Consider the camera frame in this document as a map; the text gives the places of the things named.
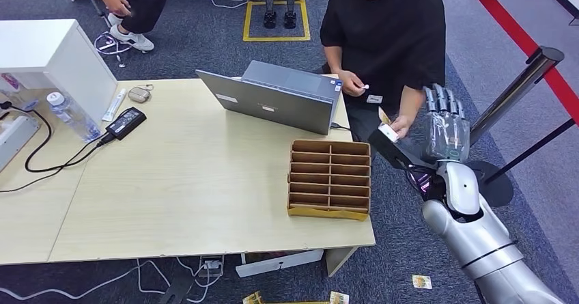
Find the person's right hand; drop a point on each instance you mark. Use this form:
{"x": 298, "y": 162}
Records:
{"x": 350, "y": 84}

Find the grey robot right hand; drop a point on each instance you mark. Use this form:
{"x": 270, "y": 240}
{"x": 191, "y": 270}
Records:
{"x": 448, "y": 130}

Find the seated person's hand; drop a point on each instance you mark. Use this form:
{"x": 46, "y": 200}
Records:
{"x": 117, "y": 4}

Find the person's left hand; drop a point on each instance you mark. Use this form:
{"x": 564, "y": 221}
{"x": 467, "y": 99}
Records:
{"x": 401, "y": 125}

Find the printed hotel card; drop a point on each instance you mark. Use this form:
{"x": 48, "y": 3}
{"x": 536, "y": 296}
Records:
{"x": 384, "y": 116}

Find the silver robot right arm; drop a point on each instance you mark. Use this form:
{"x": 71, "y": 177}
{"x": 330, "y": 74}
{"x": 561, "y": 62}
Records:
{"x": 484, "y": 243}

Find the person's right forearm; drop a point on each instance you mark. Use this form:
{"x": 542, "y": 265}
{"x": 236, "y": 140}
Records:
{"x": 335, "y": 60}

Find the person's left forearm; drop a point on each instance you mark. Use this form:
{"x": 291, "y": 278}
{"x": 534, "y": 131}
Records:
{"x": 412, "y": 103}

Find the seated person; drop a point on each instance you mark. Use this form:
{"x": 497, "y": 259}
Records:
{"x": 131, "y": 3}

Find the white name badge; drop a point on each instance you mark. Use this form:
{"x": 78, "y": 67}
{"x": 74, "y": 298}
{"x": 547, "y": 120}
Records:
{"x": 374, "y": 99}

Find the grey open laptop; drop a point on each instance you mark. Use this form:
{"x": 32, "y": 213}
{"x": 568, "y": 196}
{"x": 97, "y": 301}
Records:
{"x": 276, "y": 100}

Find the white cabinet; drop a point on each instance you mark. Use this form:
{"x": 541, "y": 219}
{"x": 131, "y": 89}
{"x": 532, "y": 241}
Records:
{"x": 59, "y": 57}

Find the cardboard divider box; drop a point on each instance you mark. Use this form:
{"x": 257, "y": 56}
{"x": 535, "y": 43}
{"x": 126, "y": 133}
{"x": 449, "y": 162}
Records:
{"x": 330, "y": 180}

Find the beige earbud case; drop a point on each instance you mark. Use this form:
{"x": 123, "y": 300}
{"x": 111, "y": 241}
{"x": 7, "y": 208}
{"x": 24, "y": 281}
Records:
{"x": 138, "y": 94}

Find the white tube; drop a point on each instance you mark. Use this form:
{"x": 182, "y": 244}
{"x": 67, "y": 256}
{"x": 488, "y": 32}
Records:
{"x": 114, "y": 104}

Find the black robot leg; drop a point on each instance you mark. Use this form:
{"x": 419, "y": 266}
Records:
{"x": 290, "y": 3}
{"x": 269, "y": 3}

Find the black power adapter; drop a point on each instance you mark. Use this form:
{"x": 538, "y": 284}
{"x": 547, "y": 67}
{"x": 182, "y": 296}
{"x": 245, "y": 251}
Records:
{"x": 125, "y": 122}

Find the red barrier belt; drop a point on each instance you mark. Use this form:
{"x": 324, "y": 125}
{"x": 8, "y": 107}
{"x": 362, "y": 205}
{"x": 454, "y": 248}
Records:
{"x": 520, "y": 35}

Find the clear water bottle white cap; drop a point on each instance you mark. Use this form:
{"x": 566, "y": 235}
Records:
{"x": 72, "y": 118}

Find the clear bottle pink label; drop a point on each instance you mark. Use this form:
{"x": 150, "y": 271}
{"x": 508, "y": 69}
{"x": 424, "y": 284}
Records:
{"x": 18, "y": 91}

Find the wooden table leg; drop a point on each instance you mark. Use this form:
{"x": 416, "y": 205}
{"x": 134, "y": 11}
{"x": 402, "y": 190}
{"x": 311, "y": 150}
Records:
{"x": 339, "y": 259}

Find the white device box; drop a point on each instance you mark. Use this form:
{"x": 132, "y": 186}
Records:
{"x": 16, "y": 139}

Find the white plank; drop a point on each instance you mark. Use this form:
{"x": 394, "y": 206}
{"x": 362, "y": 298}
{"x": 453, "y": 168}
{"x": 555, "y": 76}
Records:
{"x": 280, "y": 263}

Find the white power strip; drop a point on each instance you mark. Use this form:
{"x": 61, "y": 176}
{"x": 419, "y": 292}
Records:
{"x": 211, "y": 266}

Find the black flat floor object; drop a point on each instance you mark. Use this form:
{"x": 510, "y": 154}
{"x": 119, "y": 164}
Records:
{"x": 174, "y": 290}

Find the black wrist camera pale box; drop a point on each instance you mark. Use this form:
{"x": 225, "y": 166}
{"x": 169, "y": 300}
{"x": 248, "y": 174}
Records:
{"x": 398, "y": 150}

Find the chrome stanchion post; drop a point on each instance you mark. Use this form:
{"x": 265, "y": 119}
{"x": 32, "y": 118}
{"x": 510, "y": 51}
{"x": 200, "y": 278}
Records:
{"x": 515, "y": 94}

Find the black stanchion post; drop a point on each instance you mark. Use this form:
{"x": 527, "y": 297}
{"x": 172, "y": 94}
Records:
{"x": 500, "y": 189}

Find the yellow floor tape frame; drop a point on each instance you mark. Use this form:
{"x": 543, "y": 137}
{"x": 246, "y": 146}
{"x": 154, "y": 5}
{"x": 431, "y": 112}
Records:
{"x": 276, "y": 38}

